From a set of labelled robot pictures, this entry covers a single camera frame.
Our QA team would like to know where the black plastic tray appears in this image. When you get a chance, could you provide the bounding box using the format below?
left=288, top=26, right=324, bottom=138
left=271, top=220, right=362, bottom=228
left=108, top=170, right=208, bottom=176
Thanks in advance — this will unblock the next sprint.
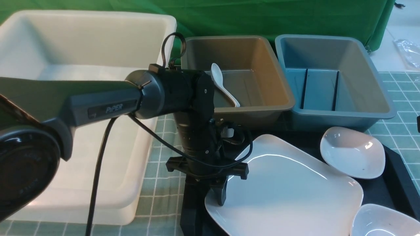
left=179, top=129, right=419, bottom=236

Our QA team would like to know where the blue plastic bin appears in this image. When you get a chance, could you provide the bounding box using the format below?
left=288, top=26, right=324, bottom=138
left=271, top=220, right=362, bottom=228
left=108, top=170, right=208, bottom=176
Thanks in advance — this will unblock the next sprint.
left=275, top=34, right=397, bottom=132

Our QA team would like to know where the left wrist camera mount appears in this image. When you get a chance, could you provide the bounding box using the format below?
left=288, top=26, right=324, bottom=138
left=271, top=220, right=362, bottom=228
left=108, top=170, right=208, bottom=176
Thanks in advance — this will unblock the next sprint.
left=217, top=119, right=245, bottom=146

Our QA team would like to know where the clear plastic bag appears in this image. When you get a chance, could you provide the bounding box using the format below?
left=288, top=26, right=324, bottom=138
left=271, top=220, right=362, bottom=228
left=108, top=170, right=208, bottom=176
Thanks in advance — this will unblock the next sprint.
left=393, top=39, right=420, bottom=71

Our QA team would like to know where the large white plastic bin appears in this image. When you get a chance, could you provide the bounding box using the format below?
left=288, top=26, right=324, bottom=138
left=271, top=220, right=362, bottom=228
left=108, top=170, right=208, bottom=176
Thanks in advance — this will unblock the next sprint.
left=1, top=10, right=177, bottom=225

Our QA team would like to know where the white ceramic spoon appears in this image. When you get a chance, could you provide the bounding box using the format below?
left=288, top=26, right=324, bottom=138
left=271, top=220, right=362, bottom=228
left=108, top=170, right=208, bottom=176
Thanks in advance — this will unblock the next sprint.
left=210, top=63, right=241, bottom=108

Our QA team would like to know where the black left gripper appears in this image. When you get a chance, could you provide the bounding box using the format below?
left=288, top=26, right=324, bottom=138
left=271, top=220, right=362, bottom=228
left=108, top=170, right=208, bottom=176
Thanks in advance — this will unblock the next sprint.
left=166, top=111, right=249, bottom=206

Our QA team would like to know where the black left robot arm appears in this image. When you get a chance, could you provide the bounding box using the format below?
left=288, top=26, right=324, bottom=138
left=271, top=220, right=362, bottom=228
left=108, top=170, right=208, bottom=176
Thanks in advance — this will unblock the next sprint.
left=1, top=64, right=253, bottom=225

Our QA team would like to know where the green backdrop cloth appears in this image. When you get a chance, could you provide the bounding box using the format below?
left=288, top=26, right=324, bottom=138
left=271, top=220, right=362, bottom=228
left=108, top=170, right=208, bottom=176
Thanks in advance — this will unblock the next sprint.
left=1, top=0, right=394, bottom=69

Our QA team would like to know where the white small dish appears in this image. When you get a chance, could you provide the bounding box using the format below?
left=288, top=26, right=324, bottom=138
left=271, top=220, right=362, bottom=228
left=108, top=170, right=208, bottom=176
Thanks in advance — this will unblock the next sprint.
left=350, top=204, right=420, bottom=236
left=320, top=127, right=386, bottom=179

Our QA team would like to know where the brown plastic bin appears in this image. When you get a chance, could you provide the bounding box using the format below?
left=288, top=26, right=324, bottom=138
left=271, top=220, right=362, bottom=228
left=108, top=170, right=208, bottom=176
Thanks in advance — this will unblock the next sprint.
left=181, top=36, right=295, bottom=129

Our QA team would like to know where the large white rectangular plate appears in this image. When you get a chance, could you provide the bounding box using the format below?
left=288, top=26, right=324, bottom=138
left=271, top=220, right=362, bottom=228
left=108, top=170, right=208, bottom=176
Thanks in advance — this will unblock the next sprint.
left=204, top=134, right=364, bottom=236

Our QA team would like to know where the green checked tablecloth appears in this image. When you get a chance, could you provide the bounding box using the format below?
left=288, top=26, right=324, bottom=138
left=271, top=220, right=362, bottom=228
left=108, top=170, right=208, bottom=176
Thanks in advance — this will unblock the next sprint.
left=0, top=66, right=420, bottom=236

